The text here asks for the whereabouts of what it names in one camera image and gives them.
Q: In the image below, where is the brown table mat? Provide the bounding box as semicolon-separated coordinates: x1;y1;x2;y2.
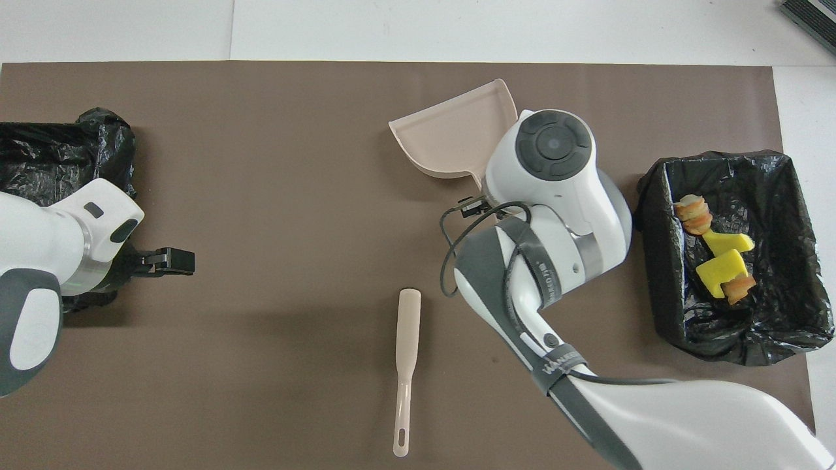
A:
0;62;820;470

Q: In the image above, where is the beige layered sponge chunk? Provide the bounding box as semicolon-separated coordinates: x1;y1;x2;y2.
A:
673;195;713;236

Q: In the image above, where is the yellow sponge with green pad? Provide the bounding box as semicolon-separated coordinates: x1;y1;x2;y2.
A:
696;249;749;299

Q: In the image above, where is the dark ribbed object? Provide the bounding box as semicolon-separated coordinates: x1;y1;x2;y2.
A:
777;0;836;56

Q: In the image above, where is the beige hand brush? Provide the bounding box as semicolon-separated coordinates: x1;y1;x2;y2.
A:
393;289;422;458

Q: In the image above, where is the orange striped sponge chunk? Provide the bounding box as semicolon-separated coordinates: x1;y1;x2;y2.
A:
722;274;757;306

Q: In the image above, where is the black bag lined bin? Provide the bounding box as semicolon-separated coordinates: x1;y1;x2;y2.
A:
0;108;138;313
630;150;835;366

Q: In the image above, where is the beige plastic dustpan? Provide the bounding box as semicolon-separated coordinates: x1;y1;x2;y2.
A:
389;78;519;190

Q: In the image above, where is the curved yellow sponge piece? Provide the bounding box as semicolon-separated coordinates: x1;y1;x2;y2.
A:
702;232;756;259

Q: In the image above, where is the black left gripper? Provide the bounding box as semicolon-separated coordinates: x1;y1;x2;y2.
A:
104;245;195;288

